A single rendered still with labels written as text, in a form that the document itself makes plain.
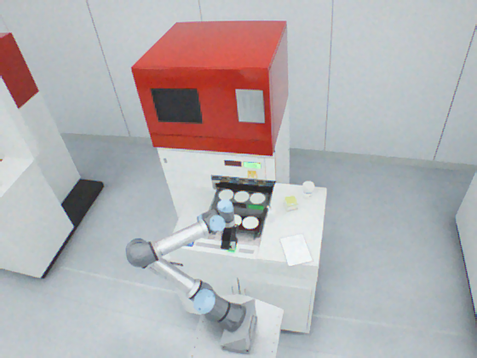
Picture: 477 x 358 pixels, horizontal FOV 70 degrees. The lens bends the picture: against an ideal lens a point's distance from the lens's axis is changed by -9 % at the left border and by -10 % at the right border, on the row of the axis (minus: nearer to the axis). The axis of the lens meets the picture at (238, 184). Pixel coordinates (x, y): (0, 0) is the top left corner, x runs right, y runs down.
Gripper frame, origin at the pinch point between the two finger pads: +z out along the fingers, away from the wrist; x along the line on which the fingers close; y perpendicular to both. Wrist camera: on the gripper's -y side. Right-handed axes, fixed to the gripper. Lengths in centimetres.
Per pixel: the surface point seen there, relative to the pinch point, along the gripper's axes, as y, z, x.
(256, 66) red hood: 55, -84, -9
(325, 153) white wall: 206, 91, -46
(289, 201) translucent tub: 35.9, -5.9, -27.9
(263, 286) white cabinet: -4.2, 30.2, -18.3
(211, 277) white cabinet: -4.2, 28.7, 15.1
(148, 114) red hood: 54, -52, 62
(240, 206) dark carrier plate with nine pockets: 39.4, 7.5, 4.6
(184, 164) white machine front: 59, -7, 48
